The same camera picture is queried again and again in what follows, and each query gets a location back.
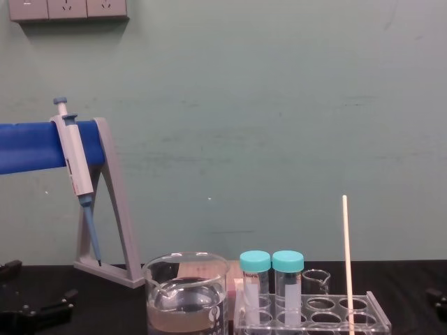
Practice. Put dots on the teal capped sample tube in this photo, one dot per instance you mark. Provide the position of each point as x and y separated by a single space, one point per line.
288 261
255 261

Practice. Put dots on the large glass beaker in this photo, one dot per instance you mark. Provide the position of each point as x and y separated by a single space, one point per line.
185 300

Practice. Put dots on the brown wooden block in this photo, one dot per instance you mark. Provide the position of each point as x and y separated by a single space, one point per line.
234 272

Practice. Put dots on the black table cloth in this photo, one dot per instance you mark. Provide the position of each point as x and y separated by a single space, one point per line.
104 310

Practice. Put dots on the grey wall socket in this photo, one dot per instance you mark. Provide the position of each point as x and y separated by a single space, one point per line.
106 7
28 8
67 7

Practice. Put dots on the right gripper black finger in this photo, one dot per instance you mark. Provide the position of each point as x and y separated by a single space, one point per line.
440 299

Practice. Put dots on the pale thin thermometer rod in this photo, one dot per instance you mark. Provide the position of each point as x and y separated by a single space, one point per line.
348 251

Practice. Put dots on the grey blue pipette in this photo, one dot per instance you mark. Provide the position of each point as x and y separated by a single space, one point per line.
75 157

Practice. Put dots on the small glass beaker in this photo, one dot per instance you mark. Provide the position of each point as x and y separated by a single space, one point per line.
316 281

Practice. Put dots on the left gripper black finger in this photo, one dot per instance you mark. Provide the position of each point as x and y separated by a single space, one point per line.
10 268
56 304

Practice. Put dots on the clear acrylic test tube rack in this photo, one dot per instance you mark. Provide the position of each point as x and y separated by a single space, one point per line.
370 314

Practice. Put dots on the grey blue pipette stand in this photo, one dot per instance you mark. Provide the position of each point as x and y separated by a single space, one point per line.
115 209

